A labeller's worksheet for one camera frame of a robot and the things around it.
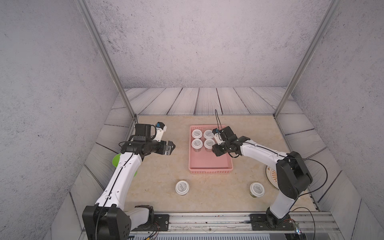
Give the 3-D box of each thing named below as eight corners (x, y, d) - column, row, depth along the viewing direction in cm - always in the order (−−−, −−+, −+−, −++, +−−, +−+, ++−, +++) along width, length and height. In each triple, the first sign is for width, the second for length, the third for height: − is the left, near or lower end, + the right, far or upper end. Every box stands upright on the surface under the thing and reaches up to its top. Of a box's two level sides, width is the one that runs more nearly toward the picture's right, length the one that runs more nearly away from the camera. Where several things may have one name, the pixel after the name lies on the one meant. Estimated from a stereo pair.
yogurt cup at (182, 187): (176, 197, 83) (174, 192, 77) (177, 185, 87) (175, 180, 82) (188, 197, 83) (188, 192, 77) (189, 185, 87) (188, 180, 82)
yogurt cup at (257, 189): (249, 199, 82) (252, 195, 76) (246, 187, 86) (249, 182, 81) (262, 199, 82) (266, 195, 76) (258, 186, 86) (262, 182, 81)
